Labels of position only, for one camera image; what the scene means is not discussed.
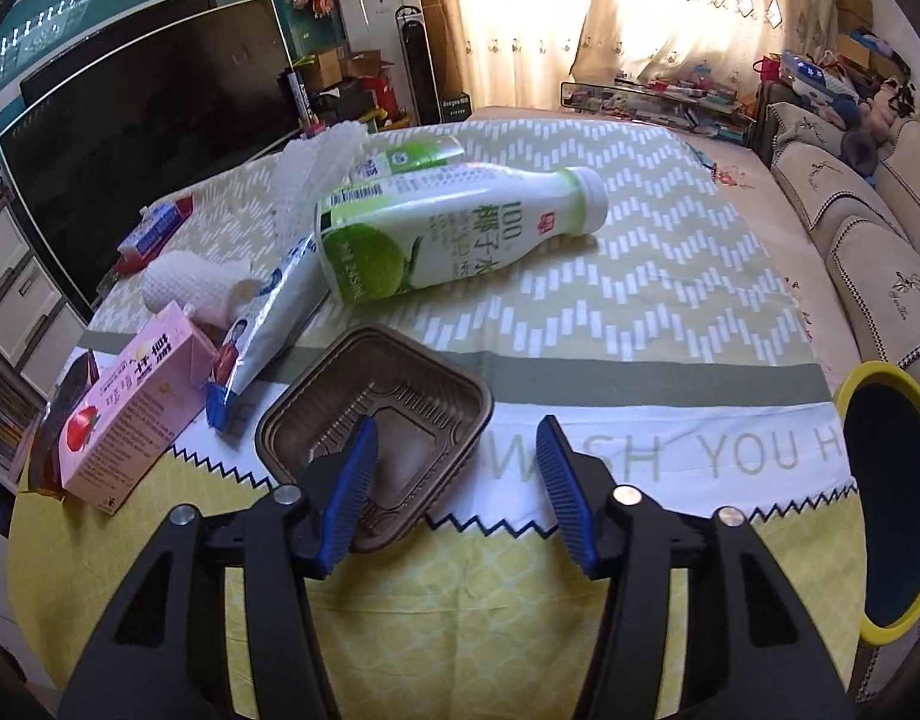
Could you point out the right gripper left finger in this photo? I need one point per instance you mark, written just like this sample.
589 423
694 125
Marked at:
159 650

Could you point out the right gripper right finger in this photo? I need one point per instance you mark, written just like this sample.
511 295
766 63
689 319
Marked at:
752 649

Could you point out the pink strawberry milk carton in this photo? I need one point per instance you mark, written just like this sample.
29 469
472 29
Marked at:
135 410

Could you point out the blue white tube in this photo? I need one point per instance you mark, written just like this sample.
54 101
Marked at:
271 321

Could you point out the brown plastic food tray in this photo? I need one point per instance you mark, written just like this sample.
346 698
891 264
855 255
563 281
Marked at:
430 413

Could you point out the white paper towel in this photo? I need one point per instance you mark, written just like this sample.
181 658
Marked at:
210 293

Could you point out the green coconut water bottle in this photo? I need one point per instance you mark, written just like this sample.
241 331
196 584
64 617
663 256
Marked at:
410 231

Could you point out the clear bubble wrap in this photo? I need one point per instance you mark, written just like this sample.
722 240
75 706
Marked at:
307 170

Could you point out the yellow rimmed trash bin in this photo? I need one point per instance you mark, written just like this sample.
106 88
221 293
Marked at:
879 406

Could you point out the white drawer unit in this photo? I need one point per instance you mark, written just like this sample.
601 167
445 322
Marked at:
39 328

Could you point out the blue card box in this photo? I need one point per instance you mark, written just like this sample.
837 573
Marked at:
151 232

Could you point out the beige sofa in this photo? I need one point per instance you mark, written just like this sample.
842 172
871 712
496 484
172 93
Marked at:
866 229

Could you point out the large black television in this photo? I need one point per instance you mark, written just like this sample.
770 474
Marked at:
166 111

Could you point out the pile of plush toys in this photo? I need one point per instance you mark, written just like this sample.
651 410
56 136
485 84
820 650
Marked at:
873 117

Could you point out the low shelf with books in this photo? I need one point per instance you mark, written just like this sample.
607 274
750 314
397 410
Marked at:
710 112

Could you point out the red fire extinguisher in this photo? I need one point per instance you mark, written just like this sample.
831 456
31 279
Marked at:
384 94

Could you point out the black tower fan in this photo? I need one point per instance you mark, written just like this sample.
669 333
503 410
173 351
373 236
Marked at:
418 64

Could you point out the stacked cardboard boxes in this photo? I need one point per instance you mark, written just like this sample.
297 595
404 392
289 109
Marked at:
862 46

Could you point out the cream curtains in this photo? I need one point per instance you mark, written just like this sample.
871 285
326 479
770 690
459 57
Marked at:
516 53

